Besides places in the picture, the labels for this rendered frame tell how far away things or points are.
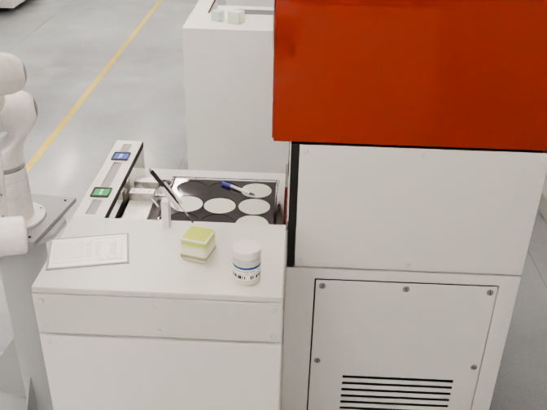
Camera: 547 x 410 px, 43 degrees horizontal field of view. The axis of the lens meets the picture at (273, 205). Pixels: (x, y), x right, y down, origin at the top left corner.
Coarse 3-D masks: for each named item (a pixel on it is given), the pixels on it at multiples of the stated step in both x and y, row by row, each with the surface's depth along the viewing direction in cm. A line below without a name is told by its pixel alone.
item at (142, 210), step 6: (156, 192) 231; (156, 198) 230; (132, 204) 223; (138, 204) 223; (144, 204) 223; (150, 204) 223; (126, 210) 220; (132, 210) 220; (138, 210) 220; (144, 210) 220; (150, 210) 220; (126, 216) 216; (132, 216) 216; (138, 216) 216; (144, 216) 216; (150, 216) 221
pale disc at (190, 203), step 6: (180, 198) 223; (186, 198) 223; (192, 198) 223; (198, 198) 223; (186, 204) 220; (192, 204) 220; (198, 204) 220; (180, 210) 216; (186, 210) 217; (192, 210) 217
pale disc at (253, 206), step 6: (252, 198) 224; (240, 204) 220; (246, 204) 221; (252, 204) 221; (258, 204) 221; (264, 204) 221; (240, 210) 217; (246, 210) 217; (252, 210) 217; (258, 210) 218; (264, 210) 218
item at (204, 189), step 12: (180, 180) 234; (192, 180) 234; (204, 180) 235; (216, 180) 235; (180, 192) 227; (192, 192) 227; (204, 192) 227; (216, 192) 227; (228, 192) 228; (240, 192) 228; (180, 216) 213; (192, 216) 213; (204, 216) 213; (216, 216) 214; (228, 216) 214; (240, 216) 214; (264, 216) 214
